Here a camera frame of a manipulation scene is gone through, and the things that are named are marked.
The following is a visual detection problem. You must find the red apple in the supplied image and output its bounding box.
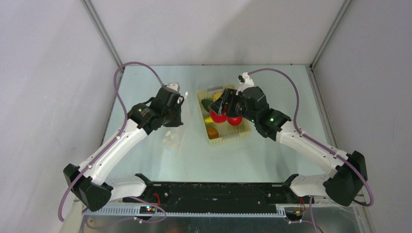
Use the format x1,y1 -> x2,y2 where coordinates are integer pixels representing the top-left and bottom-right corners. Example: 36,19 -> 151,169
209,110 -> 227,123

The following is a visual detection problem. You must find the clear dotted zip bag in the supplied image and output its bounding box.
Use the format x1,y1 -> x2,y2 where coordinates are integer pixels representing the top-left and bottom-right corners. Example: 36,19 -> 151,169
161,91 -> 191,154

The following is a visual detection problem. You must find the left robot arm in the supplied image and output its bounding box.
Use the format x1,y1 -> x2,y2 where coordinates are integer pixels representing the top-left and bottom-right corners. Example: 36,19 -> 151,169
63,83 -> 185,212

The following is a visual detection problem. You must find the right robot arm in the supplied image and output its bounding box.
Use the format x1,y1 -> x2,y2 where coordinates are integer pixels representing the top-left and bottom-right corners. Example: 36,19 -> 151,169
209,87 -> 368,206

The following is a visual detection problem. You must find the yellow lemon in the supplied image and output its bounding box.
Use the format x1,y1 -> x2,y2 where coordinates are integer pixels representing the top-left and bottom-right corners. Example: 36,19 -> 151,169
212,91 -> 223,101

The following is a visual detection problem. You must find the red pomegranate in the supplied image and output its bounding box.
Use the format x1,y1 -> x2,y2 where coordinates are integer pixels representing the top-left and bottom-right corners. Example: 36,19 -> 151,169
227,116 -> 243,126

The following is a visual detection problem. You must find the green avocado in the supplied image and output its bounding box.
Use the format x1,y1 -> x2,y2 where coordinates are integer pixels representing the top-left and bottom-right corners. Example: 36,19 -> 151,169
201,99 -> 213,112

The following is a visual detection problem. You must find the yellow banana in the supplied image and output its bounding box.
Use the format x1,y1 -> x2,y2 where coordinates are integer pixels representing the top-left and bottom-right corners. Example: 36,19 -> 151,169
204,116 -> 215,124

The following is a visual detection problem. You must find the yellow plastic basket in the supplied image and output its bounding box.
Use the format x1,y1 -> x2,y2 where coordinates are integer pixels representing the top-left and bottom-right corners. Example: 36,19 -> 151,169
196,84 -> 251,146

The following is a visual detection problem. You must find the small circuit board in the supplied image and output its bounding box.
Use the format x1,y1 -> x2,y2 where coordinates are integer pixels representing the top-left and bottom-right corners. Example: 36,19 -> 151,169
139,206 -> 157,215

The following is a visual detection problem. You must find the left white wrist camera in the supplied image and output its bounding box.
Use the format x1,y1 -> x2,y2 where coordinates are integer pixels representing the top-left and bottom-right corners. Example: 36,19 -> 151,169
165,83 -> 180,93

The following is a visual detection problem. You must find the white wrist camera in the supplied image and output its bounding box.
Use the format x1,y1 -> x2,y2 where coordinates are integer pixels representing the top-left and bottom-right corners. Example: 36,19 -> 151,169
236,72 -> 255,95
165,83 -> 180,93

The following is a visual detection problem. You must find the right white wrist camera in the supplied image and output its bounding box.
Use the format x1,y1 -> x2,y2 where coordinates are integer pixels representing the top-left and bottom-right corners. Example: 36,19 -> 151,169
236,72 -> 255,95

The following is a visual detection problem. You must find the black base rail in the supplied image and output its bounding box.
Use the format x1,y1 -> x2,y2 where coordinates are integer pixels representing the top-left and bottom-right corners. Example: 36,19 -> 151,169
138,182 -> 309,214

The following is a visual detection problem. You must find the white perforated cable tray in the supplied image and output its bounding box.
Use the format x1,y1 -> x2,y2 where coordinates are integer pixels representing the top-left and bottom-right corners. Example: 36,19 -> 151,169
84,205 -> 286,218

